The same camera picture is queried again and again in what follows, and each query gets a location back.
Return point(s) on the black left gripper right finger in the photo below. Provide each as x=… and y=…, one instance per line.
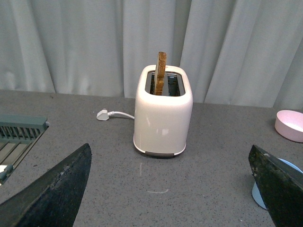
x=280, y=187

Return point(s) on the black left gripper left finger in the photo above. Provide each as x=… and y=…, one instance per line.
x=52, y=200

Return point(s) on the pink plastic bowl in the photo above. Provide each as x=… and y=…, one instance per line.
x=289, y=124

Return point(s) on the green dish rack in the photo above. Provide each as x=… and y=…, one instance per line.
x=18, y=134

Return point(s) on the white power plug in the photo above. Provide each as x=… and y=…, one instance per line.
x=103, y=115

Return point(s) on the cream white toaster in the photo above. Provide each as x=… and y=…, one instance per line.
x=161, y=123

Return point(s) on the grey pleated curtain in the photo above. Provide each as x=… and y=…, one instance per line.
x=237, y=52

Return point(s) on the toasted bread slice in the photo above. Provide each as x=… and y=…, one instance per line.
x=160, y=73

